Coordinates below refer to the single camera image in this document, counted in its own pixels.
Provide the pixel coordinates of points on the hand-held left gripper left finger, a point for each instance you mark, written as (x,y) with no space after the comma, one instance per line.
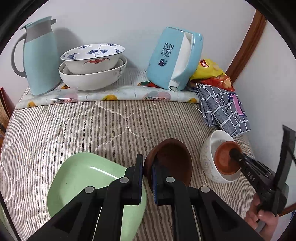
(138,176)

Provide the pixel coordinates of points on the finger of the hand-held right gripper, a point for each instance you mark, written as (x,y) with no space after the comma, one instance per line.
(239,156)
(285,162)

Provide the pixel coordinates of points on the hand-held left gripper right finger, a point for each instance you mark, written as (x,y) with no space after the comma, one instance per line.
(154,185)

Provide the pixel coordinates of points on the small brown bowl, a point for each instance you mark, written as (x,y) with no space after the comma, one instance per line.
(171,157)
(222,157)

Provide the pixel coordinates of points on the green plate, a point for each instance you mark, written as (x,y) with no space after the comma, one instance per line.
(81,176)

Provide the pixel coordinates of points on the person's right hand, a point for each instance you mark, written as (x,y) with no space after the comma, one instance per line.
(268,222)

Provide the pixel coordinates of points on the brown wooden trim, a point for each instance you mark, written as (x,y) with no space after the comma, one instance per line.
(290,208)

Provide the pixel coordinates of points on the grey checked cloth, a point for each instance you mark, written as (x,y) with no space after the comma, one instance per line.
(222,111)

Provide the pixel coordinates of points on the striped quilted cloth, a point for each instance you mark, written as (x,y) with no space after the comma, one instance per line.
(81,129)

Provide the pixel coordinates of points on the red snack bag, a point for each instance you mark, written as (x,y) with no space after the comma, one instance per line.
(219,82)

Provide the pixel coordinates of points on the yellow chip bag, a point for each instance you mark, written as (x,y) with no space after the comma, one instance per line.
(208,71)

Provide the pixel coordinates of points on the rolled fruit print table cover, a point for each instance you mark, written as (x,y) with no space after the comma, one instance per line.
(92,95)

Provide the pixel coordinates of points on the large white bowl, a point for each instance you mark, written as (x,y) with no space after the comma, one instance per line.
(92,81)

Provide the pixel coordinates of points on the light blue electric kettle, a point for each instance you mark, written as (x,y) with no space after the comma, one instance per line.
(161,62)

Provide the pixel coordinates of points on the blue crane print bowl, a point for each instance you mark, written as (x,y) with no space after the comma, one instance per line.
(92,62)

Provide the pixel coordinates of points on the patterned box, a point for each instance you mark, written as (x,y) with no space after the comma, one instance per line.
(4,109)

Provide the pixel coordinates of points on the light blue thermos jug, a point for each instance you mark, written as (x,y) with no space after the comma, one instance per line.
(39,60)

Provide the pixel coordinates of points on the brown wooden door frame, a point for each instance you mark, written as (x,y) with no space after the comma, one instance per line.
(249,44)

